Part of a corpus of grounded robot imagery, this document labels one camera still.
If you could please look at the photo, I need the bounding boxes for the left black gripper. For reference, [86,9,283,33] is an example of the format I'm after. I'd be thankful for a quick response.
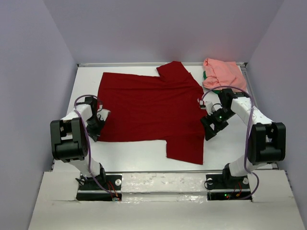
[84,116,106,142]

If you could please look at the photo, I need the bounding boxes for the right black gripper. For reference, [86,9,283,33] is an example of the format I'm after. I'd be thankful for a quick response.
[200,107,236,141]

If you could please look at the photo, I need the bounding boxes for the red t shirt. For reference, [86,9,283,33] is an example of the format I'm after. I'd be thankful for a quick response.
[98,61,206,165]

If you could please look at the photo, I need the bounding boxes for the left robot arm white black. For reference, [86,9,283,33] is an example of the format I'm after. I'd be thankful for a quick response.
[50,94,110,189]

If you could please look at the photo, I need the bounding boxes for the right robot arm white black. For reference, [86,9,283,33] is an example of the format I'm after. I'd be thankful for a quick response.
[199,86,286,188]

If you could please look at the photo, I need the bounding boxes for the green t shirt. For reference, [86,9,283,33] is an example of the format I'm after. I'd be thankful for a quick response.
[203,71,220,94]

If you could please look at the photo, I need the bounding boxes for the pink t shirt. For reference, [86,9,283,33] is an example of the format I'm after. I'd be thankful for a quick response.
[202,58,247,90]

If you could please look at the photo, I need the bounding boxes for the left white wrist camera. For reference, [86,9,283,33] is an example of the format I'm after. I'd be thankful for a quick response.
[97,109,111,121]

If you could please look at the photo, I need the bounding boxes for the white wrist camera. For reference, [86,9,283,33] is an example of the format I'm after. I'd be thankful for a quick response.
[97,109,111,121]
[197,99,216,115]

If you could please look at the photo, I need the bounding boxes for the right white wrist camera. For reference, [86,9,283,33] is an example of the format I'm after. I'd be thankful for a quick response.
[197,99,216,115]

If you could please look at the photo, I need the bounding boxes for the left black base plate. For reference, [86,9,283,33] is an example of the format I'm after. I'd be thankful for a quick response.
[75,173,123,201]

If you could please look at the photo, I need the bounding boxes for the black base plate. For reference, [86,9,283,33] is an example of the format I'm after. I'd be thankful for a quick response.
[75,173,123,201]
[204,174,251,201]

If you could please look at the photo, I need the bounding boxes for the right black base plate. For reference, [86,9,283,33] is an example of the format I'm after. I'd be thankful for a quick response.
[204,174,251,201]

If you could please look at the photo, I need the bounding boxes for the aluminium rail right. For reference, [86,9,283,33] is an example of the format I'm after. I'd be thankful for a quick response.
[240,66,279,170]

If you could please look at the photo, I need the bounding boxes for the aluminium rail back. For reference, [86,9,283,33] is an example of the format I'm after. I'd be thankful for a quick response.
[77,62,247,67]

